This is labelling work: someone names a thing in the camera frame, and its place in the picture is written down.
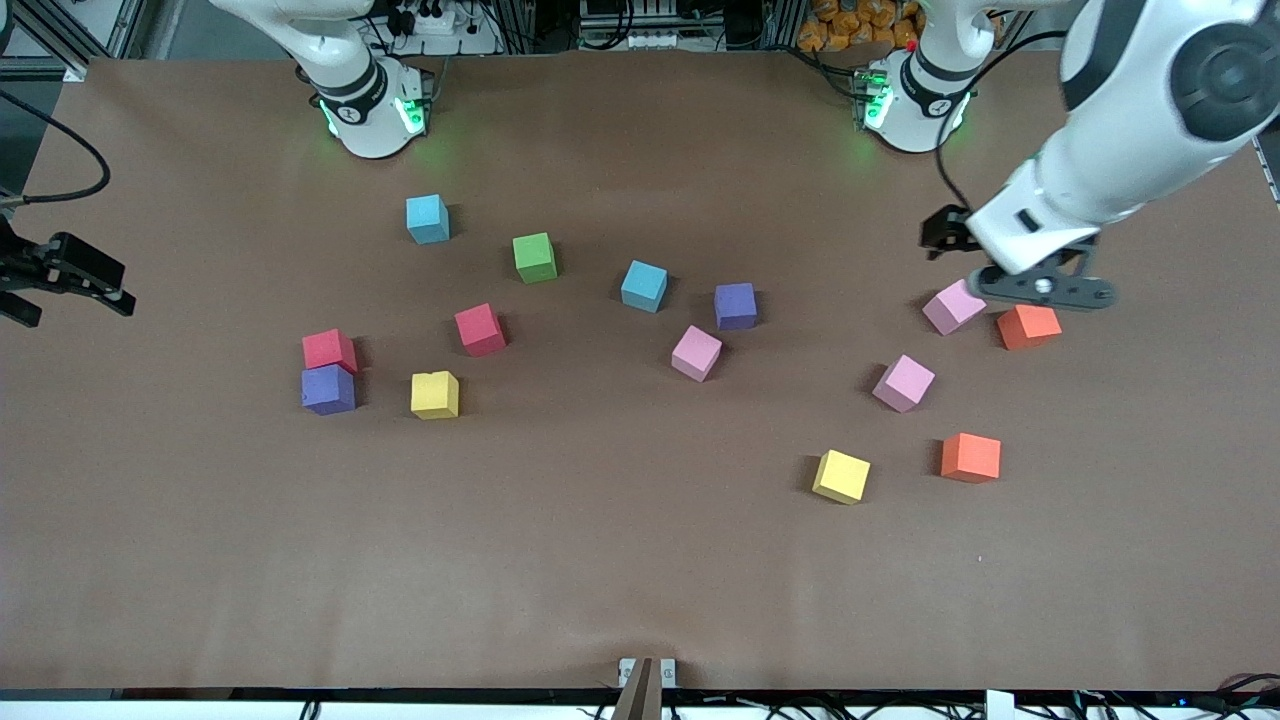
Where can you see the red foam block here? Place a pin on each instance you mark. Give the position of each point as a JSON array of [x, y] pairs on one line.
[[480, 329], [329, 350]]

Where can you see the white power strip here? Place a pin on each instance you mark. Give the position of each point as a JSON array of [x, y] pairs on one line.
[[437, 20]]

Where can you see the cyan foam block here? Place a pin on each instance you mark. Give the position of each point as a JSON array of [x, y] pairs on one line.
[[643, 285], [427, 218]]

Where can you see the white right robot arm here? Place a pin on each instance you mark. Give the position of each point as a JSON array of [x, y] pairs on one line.
[[365, 120]]

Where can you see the orange crinkled bag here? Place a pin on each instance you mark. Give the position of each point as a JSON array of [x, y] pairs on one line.
[[840, 25]]

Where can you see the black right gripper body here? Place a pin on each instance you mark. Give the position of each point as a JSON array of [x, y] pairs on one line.
[[22, 269]]

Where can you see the small white box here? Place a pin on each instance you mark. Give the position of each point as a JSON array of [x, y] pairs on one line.
[[1000, 706]]

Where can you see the aluminium table edge rail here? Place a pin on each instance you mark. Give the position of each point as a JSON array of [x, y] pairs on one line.
[[1268, 172]]

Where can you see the orange foam block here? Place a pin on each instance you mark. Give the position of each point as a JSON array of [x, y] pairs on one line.
[[1028, 328], [970, 457]]

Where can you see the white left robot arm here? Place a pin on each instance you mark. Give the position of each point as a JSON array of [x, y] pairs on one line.
[[1120, 150]]

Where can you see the pink foam block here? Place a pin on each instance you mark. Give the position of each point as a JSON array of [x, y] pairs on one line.
[[903, 382], [696, 352], [950, 308]]

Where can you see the white electrical box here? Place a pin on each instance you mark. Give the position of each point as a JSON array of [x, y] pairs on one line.
[[650, 40]]

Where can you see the aluminium frame profile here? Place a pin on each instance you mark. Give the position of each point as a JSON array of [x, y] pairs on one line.
[[52, 35]]

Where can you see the camera mount post with bracket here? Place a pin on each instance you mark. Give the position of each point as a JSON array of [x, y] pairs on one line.
[[645, 690]]

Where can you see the purple foam block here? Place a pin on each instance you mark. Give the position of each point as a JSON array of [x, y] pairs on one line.
[[328, 389], [735, 305]]

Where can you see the green foam block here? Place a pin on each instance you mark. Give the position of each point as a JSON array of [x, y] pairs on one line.
[[534, 257]]

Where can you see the brown table cover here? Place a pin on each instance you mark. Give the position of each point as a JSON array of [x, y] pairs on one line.
[[640, 560]]

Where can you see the notched yellow foam block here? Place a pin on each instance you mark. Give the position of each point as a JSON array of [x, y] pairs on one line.
[[434, 394]]

